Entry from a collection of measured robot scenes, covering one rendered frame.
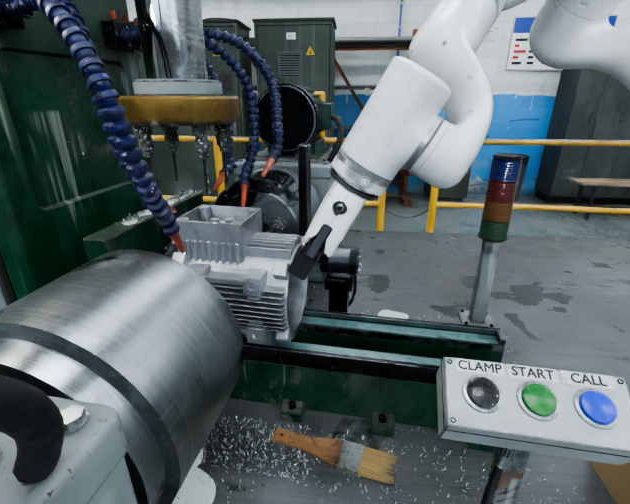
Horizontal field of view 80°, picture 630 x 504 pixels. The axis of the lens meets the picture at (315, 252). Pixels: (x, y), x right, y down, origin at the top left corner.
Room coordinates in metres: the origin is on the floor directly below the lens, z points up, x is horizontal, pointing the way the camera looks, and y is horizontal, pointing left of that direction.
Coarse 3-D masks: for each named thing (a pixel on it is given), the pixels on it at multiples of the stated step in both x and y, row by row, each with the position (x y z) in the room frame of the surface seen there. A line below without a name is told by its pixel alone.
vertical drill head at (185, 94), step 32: (160, 0) 0.59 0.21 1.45; (192, 0) 0.61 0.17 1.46; (160, 32) 0.59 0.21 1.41; (192, 32) 0.61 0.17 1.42; (160, 64) 0.59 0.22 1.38; (192, 64) 0.60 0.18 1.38; (128, 96) 0.56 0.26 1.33; (160, 96) 0.55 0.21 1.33; (192, 96) 0.56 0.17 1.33; (224, 96) 0.59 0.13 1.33; (192, 128) 0.58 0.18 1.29; (224, 128) 0.65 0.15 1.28; (224, 160) 0.66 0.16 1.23
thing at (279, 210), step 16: (256, 176) 0.85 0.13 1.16; (272, 176) 0.87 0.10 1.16; (288, 176) 0.91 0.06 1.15; (224, 192) 0.85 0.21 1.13; (240, 192) 0.84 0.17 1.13; (256, 192) 0.83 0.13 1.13; (272, 192) 0.83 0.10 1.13; (288, 192) 0.82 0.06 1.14; (272, 208) 0.82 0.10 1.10; (288, 208) 0.81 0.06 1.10; (272, 224) 0.79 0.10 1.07; (288, 224) 0.81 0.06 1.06
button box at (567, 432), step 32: (448, 384) 0.29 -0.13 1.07; (512, 384) 0.29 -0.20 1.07; (544, 384) 0.28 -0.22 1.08; (576, 384) 0.28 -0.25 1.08; (608, 384) 0.28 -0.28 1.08; (448, 416) 0.27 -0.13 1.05; (480, 416) 0.27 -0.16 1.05; (512, 416) 0.26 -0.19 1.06; (576, 416) 0.26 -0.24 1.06; (512, 448) 0.27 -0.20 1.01; (544, 448) 0.26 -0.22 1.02; (576, 448) 0.24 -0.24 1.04; (608, 448) 0.24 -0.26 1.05
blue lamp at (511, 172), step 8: (496, 160) 0.81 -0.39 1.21; (504, 160) 0.80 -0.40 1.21; (520, 160) 0.80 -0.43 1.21; (496, 168) 0.81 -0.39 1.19; (504, 168) 0.79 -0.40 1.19; (512, 168) 0.79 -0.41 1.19; (520, 168) 0.80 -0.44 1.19; (496, 176) 0.80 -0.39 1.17; (504, 176) 0.79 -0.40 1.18; (512, 176) 0.79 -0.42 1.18
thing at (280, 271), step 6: (174, 252) 0.58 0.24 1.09; (174, 258) 0.57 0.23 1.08; (180, 258) 0.57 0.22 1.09; (186, 258) 0.57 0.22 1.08; (186, 264) 0.57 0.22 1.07; (276, 264) 0.54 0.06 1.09; (282, 264) 0.53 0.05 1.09; (288, 264) 0.54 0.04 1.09; (276, 270) 0.53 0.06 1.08; (282, 270) 0.53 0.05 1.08; (276, 276) 0.53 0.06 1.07; (282, 276) 0.52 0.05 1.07; (288, 276) 0.54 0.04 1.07; (306, 294) 0.66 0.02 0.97; (306, 300) 0.66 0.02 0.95; (288, 330) 0.53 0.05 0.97; (276, 336) 0.53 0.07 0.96; (282, 336) 0.53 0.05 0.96; (288, 336) 0.53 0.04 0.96; (288, 342) 0.53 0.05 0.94
